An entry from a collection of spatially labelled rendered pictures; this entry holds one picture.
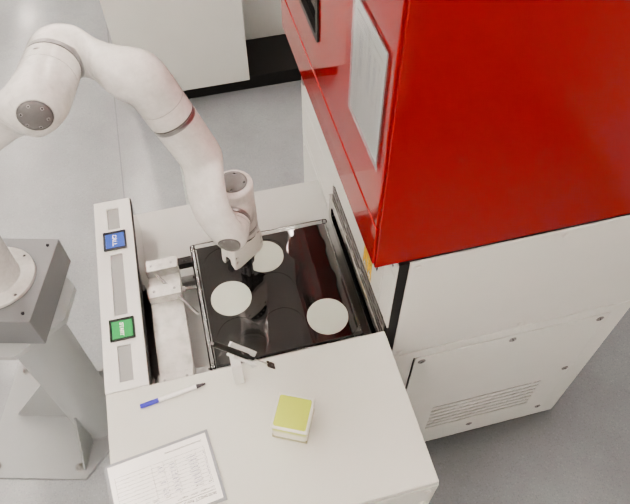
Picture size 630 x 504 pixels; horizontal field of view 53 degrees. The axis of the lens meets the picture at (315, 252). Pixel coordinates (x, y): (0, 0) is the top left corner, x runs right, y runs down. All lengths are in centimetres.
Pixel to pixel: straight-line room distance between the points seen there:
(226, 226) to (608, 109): 72
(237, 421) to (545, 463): 138
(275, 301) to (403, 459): 50
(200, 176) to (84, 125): 226
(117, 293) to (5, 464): 113
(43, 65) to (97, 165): 210
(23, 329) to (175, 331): 36
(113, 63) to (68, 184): 210
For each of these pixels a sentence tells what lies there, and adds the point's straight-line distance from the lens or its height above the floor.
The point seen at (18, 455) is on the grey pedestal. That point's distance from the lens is 254.
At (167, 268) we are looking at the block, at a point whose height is 91.
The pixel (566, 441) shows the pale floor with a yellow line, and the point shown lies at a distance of 251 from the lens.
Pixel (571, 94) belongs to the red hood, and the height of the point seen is 159.
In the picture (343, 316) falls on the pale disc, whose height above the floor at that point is 90.
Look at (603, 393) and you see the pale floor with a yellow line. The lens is 264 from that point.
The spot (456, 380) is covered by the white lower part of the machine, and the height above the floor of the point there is 57.
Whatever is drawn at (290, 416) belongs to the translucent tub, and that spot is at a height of 103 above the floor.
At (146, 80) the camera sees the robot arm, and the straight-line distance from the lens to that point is 115.
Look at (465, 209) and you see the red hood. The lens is 115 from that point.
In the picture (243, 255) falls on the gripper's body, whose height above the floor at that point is 102.
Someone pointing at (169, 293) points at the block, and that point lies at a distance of 159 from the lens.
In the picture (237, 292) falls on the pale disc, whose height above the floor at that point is 90.
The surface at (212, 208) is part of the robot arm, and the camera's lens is 126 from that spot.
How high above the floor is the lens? 221
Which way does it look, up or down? 54 degrees down
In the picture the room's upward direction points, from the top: straight up
